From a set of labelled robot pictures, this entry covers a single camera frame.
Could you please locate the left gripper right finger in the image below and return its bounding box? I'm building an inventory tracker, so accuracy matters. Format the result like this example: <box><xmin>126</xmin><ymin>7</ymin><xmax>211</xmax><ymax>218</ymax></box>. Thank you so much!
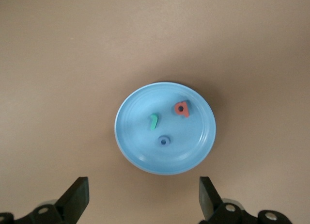
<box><xmin>198</xmin><ymin>176</ymin><xmax>294</xmax><ymax>224</ymax></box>

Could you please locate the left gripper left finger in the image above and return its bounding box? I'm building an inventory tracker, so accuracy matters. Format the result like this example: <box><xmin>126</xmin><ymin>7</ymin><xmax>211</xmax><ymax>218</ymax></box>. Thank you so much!
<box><xmin>0</xmin><ymin>176</ymin><xmax>90</xmax><ymax>224</ymax></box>

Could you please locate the blue letter o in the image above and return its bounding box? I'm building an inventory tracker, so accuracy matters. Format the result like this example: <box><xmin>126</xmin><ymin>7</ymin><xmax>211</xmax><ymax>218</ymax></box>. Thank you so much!
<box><xmin>157</xmin><ymin>135</ymin><xmax>171</xmax><ymax>147</ymax></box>

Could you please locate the reddish letter q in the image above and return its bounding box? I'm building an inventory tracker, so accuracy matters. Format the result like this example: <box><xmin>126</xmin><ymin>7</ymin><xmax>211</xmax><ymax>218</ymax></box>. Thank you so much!
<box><xmin>174</xmin><ymin>100</ymin><xmax>190</xmax><ymax>118</ymax></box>

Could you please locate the teal letter l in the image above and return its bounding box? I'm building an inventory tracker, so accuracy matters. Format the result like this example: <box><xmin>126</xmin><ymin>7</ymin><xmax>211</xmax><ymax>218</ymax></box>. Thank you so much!
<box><xmin>149</xmin><ymin>113</ymin><xmax>159</xmax><ymax>131</ymax></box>

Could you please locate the blue plate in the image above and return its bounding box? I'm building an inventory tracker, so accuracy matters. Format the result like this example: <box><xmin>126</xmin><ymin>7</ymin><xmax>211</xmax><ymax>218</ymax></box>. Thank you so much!
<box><xmin>114</xmin><ymin>82</ymin><xmax>217</xmax><ymax>176</ymax></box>

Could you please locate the brown table cover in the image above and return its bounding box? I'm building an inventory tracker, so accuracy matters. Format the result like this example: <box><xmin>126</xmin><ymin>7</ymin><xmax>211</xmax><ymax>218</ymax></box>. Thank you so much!
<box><xmin>0</xmin><ymin>0</ymin><xmax>310</xmax><ymax>224</ymax></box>

